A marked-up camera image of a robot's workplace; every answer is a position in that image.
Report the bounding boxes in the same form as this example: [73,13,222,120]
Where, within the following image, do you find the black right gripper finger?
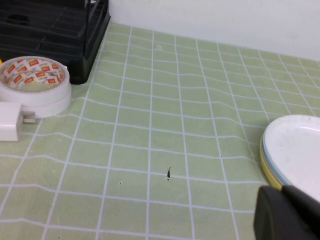
[253,184,320,240]

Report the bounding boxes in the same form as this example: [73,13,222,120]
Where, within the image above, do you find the yellow oval plate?
[259,139,285,192]

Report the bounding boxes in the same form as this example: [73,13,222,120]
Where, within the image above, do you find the light blue oval plate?
[261,134,292,187]

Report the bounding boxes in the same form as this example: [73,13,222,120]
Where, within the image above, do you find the stacked white yellow plates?
[262,114,320,203]

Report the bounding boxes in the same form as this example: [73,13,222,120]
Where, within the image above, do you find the green checked tablecloth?
[0,22,320,240]

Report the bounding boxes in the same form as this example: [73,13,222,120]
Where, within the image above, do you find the clear tape roll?
[0,56,73,119]

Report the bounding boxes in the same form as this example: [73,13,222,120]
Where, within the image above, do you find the white power adapter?
[0,101,38,143]

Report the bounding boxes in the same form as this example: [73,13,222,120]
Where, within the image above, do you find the black wire dish rack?
[0,0,112,85]

